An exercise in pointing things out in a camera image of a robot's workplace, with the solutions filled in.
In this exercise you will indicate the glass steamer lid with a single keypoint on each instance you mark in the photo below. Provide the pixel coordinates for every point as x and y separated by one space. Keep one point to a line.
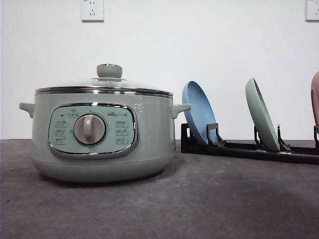
108 81

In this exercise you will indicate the green plate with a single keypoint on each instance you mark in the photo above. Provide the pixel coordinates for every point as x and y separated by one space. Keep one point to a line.
262 115

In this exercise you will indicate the black plate rack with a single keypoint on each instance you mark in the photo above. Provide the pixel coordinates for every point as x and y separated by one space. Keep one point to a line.
216 147

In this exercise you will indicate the blue plate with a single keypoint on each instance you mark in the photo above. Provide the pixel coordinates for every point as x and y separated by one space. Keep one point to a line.
201 113

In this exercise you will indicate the green electric steamer pot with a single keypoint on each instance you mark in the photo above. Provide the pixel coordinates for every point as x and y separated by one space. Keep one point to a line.
102 137

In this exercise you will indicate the pink plate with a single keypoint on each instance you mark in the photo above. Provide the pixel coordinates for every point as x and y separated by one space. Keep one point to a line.
315 97

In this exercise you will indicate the dark grey table mat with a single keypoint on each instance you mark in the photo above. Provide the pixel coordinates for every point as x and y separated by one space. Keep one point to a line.
198 196

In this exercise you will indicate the white wall socket left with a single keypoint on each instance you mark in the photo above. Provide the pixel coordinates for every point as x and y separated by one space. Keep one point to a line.
92 11

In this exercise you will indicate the white wall socket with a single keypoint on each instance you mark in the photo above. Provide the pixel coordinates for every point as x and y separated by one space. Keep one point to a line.
311 11
92 11

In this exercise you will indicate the white wall socket right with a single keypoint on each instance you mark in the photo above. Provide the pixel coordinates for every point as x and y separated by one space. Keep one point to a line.
311 11

